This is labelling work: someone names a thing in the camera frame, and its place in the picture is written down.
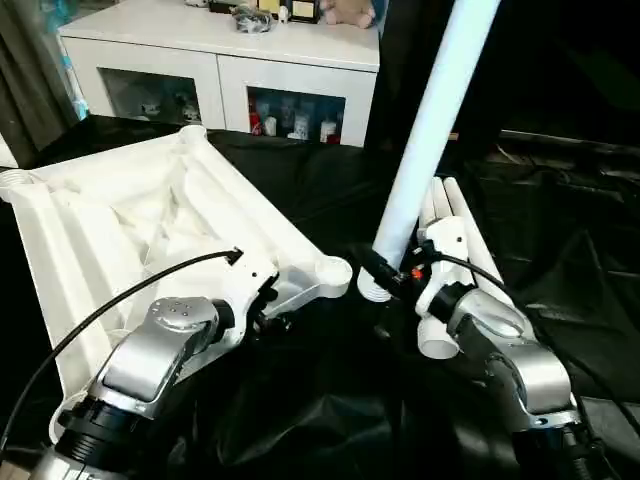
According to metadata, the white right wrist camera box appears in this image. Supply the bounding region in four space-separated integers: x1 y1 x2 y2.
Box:
412 218 475 316

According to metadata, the silver metal rail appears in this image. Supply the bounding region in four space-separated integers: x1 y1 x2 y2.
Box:
500 126 640 156

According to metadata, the black mat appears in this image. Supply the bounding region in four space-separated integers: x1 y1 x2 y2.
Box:
0 115 640 480

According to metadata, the white cabinet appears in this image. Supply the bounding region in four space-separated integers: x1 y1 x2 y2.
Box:
58 0 381 146

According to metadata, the grey curtain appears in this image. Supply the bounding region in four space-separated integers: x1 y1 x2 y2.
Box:
0 0 86 166

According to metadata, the white plastic table top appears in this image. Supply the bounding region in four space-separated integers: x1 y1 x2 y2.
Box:
0 126 353 446

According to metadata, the pink plush toy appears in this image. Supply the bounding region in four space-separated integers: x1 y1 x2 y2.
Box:
322 0 381 27

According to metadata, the white plastic table leg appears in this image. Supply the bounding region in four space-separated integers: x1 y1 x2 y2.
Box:
432 178 476 246
442 178 516 306
416 180 463 359
356 0 501 303

